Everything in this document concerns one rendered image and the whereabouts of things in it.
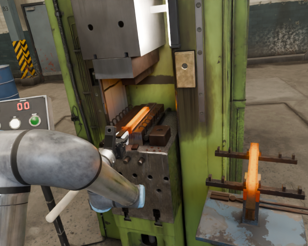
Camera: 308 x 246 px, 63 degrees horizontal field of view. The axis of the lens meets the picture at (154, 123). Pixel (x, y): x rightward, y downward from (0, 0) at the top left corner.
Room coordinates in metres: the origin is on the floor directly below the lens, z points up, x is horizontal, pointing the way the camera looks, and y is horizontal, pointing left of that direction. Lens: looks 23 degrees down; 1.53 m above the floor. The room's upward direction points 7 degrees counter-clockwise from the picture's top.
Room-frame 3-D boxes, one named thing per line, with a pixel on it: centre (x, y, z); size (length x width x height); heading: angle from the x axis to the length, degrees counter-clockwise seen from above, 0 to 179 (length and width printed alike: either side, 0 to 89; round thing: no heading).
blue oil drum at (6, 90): (5.20, 3.05, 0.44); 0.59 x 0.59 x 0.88
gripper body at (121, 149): (1.02, 0.20, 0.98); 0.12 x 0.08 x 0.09; 159
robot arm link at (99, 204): (0.86, 0.25, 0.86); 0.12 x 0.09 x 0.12; 80
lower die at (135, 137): (1.39, 0.09, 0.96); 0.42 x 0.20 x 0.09; 160
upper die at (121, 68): (1.39, 0.09, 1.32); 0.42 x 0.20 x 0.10; 160
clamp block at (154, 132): (1.18, -0.03, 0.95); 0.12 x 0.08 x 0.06; 160
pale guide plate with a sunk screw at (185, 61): (1.20, -0.18, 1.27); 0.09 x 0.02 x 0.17; 70
